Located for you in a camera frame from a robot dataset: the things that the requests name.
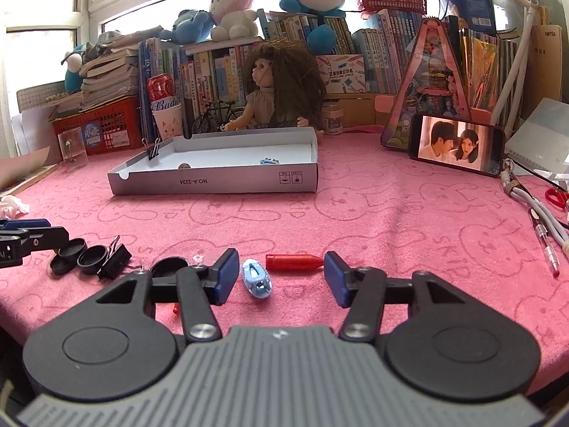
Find brown cardboard box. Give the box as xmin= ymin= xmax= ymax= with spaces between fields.
xmin=326 ymin=93 xmax=403 ymax=127

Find clear acrylic block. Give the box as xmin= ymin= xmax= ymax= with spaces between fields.
xmin=58 ymin=127 xmax=89 ymax=170

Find small clear jar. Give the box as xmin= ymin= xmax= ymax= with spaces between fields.
xmin=321 ymin=101 xmax=344 ymax=135

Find row of upright books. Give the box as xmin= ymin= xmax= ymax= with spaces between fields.
xmin=139 ymin=9 xmax=525 ymax=136

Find grey grid board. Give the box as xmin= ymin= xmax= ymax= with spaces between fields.
xmin=17 ymin=81 xmax=67 ymax=112

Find beige notebook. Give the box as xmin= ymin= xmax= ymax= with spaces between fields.
xmin=531 ymin=22 xmax=565 ymax=103

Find pink white rabbit plush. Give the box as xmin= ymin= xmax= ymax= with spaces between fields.
xmin=205 ymin=0 xmax=259 ymax=42

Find black model bicycle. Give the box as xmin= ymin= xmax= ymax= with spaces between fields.
xmin=191 ymin=100 xmax=243 ymax=135

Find pink triangular toy house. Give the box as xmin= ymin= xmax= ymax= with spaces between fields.
xmin=381 ymin=15 xmax=476 ymax=151

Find white plastic pipe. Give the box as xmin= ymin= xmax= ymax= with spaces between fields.
xmin=493 ymin=0 xmax=541 ymax=132

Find white printed carton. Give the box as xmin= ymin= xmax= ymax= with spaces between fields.
xmin=317 ymin=54 xmax=366 ymax=95

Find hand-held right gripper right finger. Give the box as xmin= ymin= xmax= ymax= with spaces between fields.
xmin=324 ymin=251 xmax=474 ymax=343

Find white cat print paper cup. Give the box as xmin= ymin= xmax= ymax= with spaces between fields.
xmin=152 ymin=106 xmax=184 ymax=139

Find white paper sheets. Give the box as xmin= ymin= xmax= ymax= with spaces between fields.
xmin=11 ymin=104 xmax=56 ymax=156

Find black smartphone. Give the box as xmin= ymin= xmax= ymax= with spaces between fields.
xmin=408 ymin=112 xmax=506 ymax=178

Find translucent white folder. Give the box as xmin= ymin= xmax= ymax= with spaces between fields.
xmin=504 ymin=97 xmax=569 ymax=179

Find small blue white plush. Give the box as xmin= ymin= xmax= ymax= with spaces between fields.
xmin=62 ymin=42 xmax=96 ymax=94

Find white cable bundle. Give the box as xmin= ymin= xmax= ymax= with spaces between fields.
xmin=500 ymin=170 xmax=569 ymax=254

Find clear red pen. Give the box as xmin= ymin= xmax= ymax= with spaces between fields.
xmin=527 ymin=207 xmax=562 ymax=279

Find red bullet-shaped cap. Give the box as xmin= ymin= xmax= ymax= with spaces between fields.
xmin=265 ymin=253 xmax=325 ymax=272

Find wooden board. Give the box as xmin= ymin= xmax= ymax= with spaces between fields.
xmin=9 ymin=162 xmax=60 ymax=196

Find stack of white books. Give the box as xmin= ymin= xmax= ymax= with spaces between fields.
xmin=79 ymin=31 xmax=163 ymax=110

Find grey plush toy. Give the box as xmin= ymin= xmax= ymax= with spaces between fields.
xmin=84 ymin=31 xmax=122 ymax=59

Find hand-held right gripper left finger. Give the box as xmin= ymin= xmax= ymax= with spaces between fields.
xmin=95 ymin=248 xmax=241 ymax=343

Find grey cardboard box lid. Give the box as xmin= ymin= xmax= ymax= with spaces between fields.
xmin=107 ymin=127 xmax=319 ymax=195

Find pink paper sheet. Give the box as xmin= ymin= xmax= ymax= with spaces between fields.
xmin=0 ymin=147 xmax=52 ymax=190

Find blue long-eared plush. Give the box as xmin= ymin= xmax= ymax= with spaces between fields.
xmin=159 ymin=9 xmax=218 ymax=45

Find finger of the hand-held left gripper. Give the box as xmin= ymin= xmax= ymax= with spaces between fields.
xmin=0 ymin=227 xmax=70 ymax=256
xmin=0 ymin=218 xmax=50 ymax=231

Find crumpled white tissue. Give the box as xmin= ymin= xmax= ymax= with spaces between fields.
xmin=0 ymin=194 xmax=31 ymax=218

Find black round cap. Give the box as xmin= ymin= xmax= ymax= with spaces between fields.
xmin=78 ymin=246 xmax=110 ymax=275
xmin=150 ymin=257 xmax=190 ymax=279
xmin=50 ymin=239 xmax=88 ymax=275

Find light blue correction tape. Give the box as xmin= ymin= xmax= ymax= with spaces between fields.
xmin=241 ymin=259 xmax=273 ymax=299

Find large red plastic basket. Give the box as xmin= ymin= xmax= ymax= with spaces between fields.
xmin=50 ymin=95 xmax=144 ymax=156

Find red scissors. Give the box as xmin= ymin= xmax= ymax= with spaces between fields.
xmin=544 ymin=187 xmax=569 ymax=209

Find brown-haired doll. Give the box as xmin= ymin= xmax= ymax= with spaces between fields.
xmin=222 ymin=41 xmax=327 ymax=136

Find pink rabbit print table cloth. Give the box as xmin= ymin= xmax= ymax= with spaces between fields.
xmin=0 ymin=127 xmax=569 ymax=414

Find red drink can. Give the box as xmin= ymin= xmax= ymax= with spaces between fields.
xmin=147 ymin=72 xmax=182 ymax=113

